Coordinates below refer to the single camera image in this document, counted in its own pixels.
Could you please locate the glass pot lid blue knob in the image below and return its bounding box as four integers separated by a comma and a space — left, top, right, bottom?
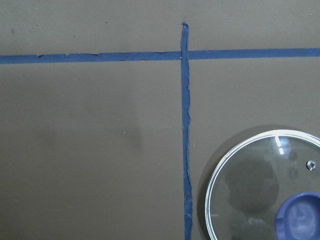
204, 129, 320, 240

